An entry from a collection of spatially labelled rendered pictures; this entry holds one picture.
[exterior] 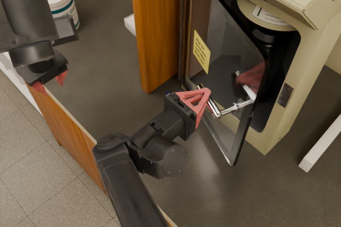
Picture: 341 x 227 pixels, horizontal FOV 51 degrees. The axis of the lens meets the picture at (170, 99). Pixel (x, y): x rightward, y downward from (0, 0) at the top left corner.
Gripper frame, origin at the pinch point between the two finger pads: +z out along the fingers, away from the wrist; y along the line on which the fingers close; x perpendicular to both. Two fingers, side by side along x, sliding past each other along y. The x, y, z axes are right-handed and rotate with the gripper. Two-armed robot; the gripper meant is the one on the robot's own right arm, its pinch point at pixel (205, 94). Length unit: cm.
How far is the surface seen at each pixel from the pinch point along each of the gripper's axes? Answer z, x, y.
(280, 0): 0.1, -9.7, 30.4
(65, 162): -17, 75, -120
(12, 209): -51, 72, -121
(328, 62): 55, -7, -27
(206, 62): 6.3, 5.8, 0.5
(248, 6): 14.1, 3.0, 13.7
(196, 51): 7.9, 10.2, -0.4
